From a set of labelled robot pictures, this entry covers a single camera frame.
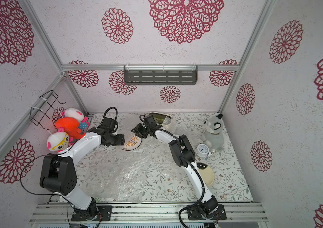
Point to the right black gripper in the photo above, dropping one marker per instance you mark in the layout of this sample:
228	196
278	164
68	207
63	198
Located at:
138	130

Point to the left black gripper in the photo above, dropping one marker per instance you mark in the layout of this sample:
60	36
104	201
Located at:
121	142

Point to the pink plate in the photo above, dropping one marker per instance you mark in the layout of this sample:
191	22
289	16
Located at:
133	143

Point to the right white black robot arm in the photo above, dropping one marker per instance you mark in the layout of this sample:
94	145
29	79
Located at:
184	156

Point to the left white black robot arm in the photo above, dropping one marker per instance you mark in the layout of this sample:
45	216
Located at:
58	172

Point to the cream box with dark lid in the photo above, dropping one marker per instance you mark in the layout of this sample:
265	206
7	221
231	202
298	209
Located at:
163	119

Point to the red octopus plush toy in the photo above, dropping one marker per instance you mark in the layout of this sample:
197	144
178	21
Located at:
70	126

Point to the white pink plush top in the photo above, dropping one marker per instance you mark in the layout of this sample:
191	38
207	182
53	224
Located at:
78	115

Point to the white plush with yellow glasses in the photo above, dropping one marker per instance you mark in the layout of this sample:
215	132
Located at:
59	141

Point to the small white round clock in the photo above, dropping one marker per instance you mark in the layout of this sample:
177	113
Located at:
202	151

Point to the grey raccoon plush toy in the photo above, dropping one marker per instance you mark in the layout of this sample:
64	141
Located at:
212	136

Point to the grey metal wall shelf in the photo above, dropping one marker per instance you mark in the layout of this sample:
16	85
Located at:
160	76

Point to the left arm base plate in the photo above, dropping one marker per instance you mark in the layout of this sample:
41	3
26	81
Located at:
94	213

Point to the black wire wall basket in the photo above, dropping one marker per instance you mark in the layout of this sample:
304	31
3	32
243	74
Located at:
47	103

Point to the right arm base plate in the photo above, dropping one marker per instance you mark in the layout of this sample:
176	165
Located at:
199	213

